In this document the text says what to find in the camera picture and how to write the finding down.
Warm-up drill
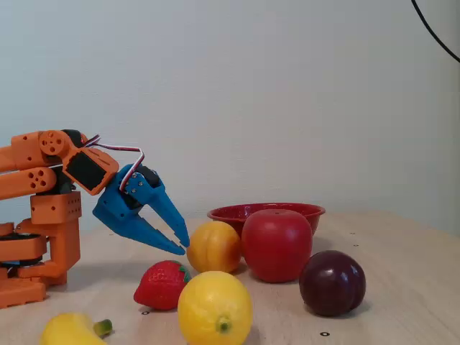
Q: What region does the yellow toy banana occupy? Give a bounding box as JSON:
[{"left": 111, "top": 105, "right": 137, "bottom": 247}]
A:
[{"left": 38, "top": 312, "right": 114, "bottom": 345}]

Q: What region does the red speckled bowl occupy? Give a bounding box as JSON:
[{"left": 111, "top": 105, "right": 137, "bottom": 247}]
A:
[{"left": 207, "top": 203, "right": 326, "bottom": 238}]

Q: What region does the black hanging cable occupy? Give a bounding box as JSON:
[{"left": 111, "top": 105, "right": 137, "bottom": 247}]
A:
[{"left": 410, "top": 0, "right": 460, "bottom": 64}]

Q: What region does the red toy apple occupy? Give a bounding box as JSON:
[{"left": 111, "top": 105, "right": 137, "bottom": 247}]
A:
[{"left": 241, "top": 209, "right": 313, "bottom": 284}]

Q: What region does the orange toy peach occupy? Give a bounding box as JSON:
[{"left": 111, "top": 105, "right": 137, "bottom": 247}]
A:
[{"left": 186, "top": 221, "right": 242, "bottom": 274}]

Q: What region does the red toy strawberry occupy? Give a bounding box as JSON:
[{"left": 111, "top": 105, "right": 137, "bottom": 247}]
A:
[{"left": 133, "top": 260, "right": 192, "bottom": 311}]

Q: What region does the dark purple toy plum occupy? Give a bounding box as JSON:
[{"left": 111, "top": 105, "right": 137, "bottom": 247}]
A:
[{"left": 298, "top": 250, "right": 367, "bottom": 317}]

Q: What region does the yellow toy lemon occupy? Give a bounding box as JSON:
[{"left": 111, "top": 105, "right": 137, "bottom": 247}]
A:
[{"left": 177, "top": 271, "right": 254, "bottom": 345}]

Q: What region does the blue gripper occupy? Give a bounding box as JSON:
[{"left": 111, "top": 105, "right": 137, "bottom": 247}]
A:
[{"left": 92, "top": 164, "right": 191, "bottom": 257}]

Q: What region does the red white black servo wire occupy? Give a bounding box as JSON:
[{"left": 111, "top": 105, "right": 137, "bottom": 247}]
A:
[{"left": 84, "top": 134, "right": 145, "bottom": 191}]

